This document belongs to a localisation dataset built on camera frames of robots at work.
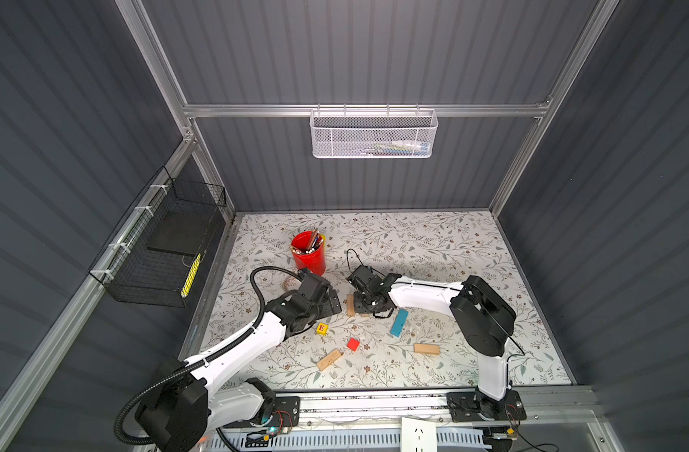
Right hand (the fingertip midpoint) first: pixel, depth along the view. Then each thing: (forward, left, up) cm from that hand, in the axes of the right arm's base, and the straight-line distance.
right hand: (361, 307), depth 93 cm
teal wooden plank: (-6, -12, 0) cm, 13 cm away
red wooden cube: (-12, +3, 0) cm, 13 cm away
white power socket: (-36, -13, +4) cm, 38 cm away
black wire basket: (0, +54, +30) cm, 62 cm away
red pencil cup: (+12, +17, +16) cm, 26 cm away
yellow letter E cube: (-8, +12, +2) cm, 15 cm away
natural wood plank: (-17, +10, +1) cm, 20 cm away
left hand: (-3, +10, +10) cm, 14 cm away
